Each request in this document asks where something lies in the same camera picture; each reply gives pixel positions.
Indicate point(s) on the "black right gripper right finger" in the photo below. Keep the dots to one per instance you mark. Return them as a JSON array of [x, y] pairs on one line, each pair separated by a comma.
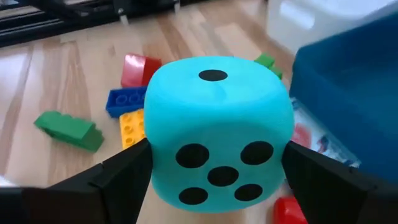
[[335, 199]]

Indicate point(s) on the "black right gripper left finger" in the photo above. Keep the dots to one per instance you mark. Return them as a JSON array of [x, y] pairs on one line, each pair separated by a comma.
[[93, 199]]

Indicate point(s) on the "large red toy brick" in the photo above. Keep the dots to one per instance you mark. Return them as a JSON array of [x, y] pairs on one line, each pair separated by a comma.
[[287, 213]]

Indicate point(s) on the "yellow studded toy brick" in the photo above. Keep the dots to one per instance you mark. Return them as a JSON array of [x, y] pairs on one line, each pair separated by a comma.
[[130, 129]]

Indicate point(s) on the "small red toy brick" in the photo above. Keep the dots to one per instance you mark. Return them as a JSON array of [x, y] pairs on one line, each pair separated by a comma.
[[136, 70]]

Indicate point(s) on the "teal foam die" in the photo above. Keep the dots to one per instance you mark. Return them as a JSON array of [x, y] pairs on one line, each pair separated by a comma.
[[217, 118]]

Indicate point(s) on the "short green toy brick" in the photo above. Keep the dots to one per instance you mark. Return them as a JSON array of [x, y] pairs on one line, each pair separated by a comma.
[[70, 130]]

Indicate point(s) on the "blue toy brick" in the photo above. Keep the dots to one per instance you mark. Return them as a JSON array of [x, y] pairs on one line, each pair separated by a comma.
[[124, 101]]

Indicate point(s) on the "dark blue plastic bin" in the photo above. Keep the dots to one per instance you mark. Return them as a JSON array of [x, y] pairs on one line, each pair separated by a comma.
[[351, 93]]

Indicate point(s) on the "long green toy brick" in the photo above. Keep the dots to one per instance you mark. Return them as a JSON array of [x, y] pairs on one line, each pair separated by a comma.
[[264, 59]]

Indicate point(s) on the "white plastic bin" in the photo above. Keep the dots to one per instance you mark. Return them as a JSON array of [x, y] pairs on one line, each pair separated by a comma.
[[298, 21]]

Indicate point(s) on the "black table frame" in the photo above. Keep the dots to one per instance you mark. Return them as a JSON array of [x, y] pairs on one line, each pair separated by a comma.
[[46, 21]]

